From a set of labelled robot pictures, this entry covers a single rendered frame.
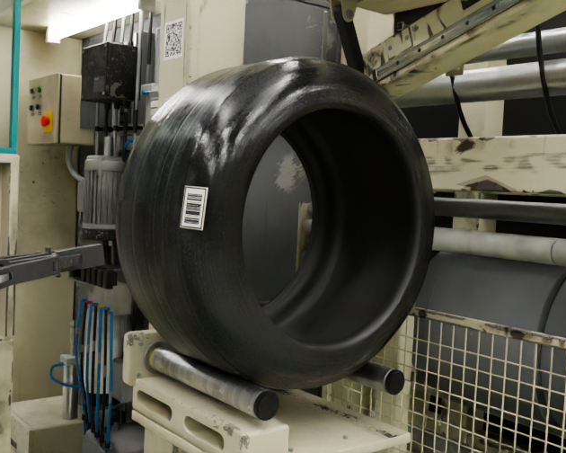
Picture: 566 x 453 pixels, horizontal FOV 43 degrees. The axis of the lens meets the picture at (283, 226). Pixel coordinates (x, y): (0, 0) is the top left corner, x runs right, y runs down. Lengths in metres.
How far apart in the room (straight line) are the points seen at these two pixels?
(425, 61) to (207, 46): 0.43
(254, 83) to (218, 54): 0.36
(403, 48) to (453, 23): 0.13
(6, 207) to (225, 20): 0.58
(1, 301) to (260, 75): 0.76
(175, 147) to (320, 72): 0.26
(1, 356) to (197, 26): 0.76
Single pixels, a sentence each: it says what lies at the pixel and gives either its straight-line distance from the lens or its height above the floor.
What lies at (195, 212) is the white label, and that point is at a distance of 1.03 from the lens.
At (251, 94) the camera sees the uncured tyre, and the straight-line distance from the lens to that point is 1.10.
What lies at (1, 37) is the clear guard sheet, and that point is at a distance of 1.58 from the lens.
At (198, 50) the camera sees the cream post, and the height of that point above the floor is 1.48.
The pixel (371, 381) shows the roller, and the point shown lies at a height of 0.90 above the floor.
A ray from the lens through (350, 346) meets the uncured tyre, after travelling 1.23.
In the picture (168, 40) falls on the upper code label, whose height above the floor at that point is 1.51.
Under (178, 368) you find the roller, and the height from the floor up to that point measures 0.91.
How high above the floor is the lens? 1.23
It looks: 3 degrees down
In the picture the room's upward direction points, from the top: 3 degrees clockwise
